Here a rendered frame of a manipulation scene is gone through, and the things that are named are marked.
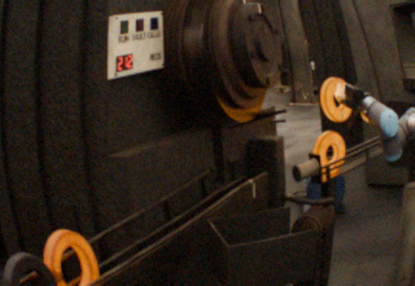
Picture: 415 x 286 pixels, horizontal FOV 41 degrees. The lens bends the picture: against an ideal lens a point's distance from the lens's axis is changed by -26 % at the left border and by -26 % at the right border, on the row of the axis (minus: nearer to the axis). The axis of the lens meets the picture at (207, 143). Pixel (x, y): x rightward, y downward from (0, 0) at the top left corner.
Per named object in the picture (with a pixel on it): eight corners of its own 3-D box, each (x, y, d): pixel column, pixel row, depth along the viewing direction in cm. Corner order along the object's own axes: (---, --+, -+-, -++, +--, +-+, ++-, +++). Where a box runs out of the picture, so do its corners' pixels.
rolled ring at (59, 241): (89, 315, 131) (80, 312, 133) (106, 259, 141) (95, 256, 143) (46, 281, 118) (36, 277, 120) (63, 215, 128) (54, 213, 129)
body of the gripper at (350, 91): (355, 83, 224) (374, 94, 215) (354, 105, 228) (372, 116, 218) (342, 83, 221) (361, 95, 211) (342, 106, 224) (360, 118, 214)
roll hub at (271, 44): (236, 92, 190) (226, 1, 186) (273, 83, 215) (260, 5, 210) (256, 92, 187) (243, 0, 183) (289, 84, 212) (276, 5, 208)
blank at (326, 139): (324, 182, 243) (329, 183, 241) (305, 153, 237) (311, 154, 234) (346, 153, 248) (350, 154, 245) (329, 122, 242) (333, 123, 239)
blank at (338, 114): (316, 81, 229) (321, 81, 226) (343, 76, 236) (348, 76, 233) (324, 125, 231) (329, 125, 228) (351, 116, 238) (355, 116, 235)
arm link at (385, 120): (389, 144, 203) (383, 123, 198) (371, 131, 213) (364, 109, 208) (402, 129, 205) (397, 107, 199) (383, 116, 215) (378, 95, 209)
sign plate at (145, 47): (107, 79, 168) (109, 16, 165) (158, 68, 191) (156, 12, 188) (114, 78, 167) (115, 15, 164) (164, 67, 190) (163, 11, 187)
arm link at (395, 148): (408, 150, 213) (403, 126, 206) (391, 168, 212) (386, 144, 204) (397, 139, 220) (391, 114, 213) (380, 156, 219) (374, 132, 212)
